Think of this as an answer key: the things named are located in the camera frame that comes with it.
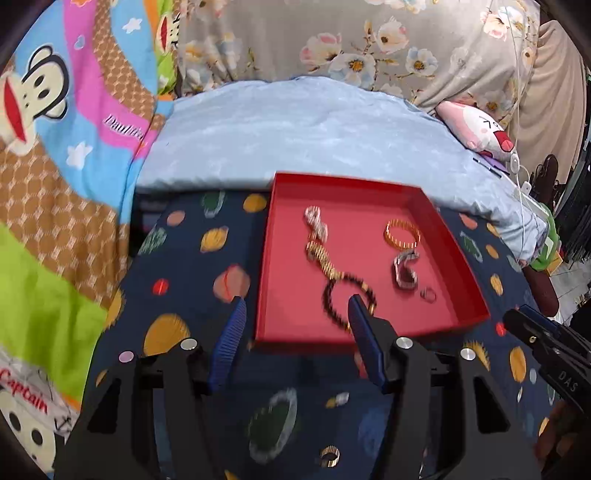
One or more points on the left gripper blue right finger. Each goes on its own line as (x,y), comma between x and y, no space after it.
(371,336)

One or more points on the green white garment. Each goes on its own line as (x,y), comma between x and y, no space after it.
(550,245)

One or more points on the light blue quilt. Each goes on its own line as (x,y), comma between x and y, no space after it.
(240,135)

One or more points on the small hoop earring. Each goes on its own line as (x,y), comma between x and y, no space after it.
(429,295)

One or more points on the silver metal wristwatch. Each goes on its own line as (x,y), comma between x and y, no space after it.
(405,277)

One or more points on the colourful monkey cartoon blanket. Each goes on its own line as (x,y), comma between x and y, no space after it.
(86,86)

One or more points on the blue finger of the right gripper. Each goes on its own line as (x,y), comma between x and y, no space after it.
(539,319)

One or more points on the grey floral curtain fabric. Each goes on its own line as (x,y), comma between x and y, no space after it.
(479,53)

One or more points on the red cardboard tray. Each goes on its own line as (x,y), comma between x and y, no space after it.
(291,316)

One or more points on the pink white plush pillow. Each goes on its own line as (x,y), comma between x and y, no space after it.
(477,130)

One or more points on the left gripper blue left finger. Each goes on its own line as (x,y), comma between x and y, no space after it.
(223,336)

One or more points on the navy planet print bedsheet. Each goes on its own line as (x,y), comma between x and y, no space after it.
(454,406)

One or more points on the gold twisted cuff bangle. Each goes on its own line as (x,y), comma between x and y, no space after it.
(402,234)

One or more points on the dark red chair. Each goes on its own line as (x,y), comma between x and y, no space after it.
(543,181)

